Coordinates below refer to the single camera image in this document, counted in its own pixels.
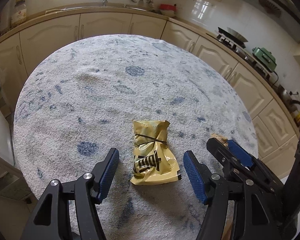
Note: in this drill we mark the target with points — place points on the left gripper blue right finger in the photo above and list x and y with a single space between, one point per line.
199 176

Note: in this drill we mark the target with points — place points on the steel wok with handle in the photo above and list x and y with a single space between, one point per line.
286 98

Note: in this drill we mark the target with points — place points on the glass jar on counter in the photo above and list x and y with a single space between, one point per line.
19 13

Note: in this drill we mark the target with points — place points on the flat steel pan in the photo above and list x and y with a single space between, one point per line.
237 35

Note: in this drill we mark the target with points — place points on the steel kitchen sink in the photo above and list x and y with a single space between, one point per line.
120 6

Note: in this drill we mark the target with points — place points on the yellow snack bag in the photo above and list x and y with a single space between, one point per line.
153 161

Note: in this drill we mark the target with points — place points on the cream lower kitchen cabinets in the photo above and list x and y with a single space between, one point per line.
82 99

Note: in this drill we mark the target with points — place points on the black gas stove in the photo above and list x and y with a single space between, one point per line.
238 47

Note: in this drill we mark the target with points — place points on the red lidded bowl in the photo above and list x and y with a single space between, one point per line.
168 10

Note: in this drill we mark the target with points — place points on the round table floral tablecloth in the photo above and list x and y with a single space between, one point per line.
168 211

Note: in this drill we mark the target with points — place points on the ginger root piece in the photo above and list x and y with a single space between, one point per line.
220 138

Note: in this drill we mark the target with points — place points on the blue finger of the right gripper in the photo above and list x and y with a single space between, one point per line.
222 155
239 153

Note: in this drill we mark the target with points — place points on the green electric cooker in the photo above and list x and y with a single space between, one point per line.
265 57

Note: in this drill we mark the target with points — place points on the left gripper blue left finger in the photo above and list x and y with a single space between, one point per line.
104 173

